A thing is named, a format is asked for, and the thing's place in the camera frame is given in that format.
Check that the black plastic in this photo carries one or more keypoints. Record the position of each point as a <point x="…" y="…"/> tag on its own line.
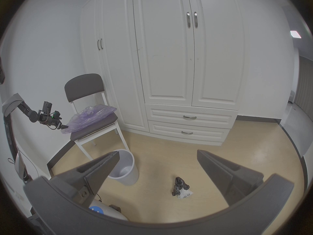
<point x="179" y="185"/>

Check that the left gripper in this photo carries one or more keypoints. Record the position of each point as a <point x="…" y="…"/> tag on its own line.
<point x="51" y="123"/>

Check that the white wardrobe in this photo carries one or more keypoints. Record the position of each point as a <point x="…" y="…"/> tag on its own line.
<point x="168" y="57"/>

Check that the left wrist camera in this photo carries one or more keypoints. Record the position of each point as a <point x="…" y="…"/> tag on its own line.
<point x="57" y="114"/>

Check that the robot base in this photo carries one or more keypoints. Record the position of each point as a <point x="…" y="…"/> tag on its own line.
<point x="107" y="210"/>

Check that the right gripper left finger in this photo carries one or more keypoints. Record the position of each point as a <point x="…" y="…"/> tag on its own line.
<point x="93" y="174"/>

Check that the grey and white chair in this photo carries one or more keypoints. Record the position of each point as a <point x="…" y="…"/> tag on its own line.
<point x="84" y="86"/>

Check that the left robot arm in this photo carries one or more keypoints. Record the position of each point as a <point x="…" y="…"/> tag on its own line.
<point x="11" y="104"/>

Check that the purple plastic bag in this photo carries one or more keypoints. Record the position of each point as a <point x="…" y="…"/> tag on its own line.
<point x="90" y="116"/>

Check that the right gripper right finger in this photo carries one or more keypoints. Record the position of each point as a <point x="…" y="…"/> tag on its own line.
<point x="220" y="172"/>

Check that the grey curtain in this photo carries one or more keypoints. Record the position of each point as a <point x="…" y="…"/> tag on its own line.
<point x="305" y="87"/>

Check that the ceiling light panel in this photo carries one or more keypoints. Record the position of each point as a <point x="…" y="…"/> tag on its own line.
<point x="295" y="34"/>

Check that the white trash bin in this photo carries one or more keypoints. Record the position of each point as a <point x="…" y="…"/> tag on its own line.
<point x="128" y="176"/>

